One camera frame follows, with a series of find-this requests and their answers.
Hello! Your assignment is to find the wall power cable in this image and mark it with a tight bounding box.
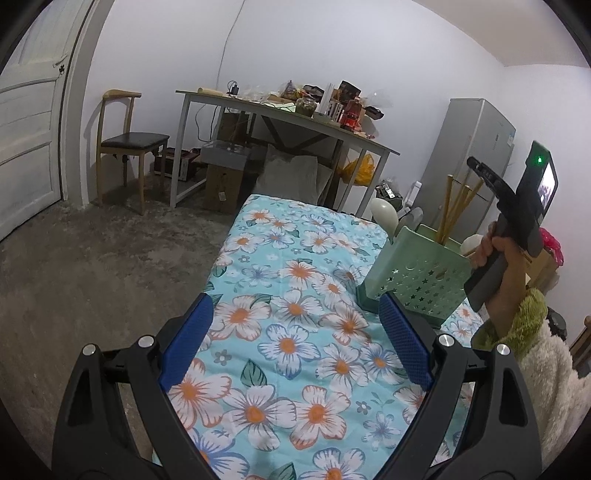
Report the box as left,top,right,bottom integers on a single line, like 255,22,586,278
216,0,246,85

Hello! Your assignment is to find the white metal-frame table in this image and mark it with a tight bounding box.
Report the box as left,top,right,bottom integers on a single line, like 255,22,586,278
169,89,402,214

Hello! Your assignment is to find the dark green bag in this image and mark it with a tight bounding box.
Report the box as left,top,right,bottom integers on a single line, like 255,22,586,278
376,183,403,205

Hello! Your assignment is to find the green perforated utensil holder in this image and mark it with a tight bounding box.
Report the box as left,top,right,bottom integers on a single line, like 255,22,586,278
356,225,472,332

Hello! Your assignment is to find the person's right hand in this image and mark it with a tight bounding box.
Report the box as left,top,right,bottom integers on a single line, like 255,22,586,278
470,222,530,282

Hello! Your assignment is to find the wooden chair dark seat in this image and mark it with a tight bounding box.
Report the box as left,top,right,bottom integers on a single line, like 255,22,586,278
95,89,171,217

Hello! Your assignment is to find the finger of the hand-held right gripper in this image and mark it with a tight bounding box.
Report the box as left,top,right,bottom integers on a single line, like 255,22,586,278
466,156,514,206

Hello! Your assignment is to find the grey lidded storage box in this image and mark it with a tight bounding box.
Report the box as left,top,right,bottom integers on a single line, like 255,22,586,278
200,140,253,169

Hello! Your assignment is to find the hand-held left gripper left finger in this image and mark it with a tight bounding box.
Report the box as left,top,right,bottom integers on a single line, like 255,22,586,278
52,292,216,480

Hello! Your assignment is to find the bundle of wooden chopsticks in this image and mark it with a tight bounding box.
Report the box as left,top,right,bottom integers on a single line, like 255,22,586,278
436,174,485,244

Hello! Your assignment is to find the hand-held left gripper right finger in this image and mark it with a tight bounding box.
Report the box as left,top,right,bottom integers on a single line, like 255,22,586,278
379,291,542,480

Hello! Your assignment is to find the yellow plastic bag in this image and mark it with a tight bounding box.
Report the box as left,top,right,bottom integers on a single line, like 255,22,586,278
340,154,376,187

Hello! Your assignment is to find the white panel door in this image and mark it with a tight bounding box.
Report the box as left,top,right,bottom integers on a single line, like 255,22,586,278
0,0,75,241

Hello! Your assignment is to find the pink plastic bag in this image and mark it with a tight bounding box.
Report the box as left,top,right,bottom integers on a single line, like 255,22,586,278
539,228,565,267

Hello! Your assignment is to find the grey refrigerator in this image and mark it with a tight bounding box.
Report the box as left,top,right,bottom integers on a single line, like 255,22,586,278
413,97,517,244

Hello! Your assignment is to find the cardboard box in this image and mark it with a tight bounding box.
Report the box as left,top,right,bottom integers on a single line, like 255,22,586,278
205,164,251,214

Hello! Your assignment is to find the grey cushion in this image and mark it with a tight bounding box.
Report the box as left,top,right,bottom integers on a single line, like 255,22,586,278
257,145,320,205

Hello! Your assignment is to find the red bottle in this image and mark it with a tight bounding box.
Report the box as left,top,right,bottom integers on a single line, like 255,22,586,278
340,98,364,131

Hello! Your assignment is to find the floral blue tablecloth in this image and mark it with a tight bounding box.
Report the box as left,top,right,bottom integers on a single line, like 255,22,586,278
151,194,491,480

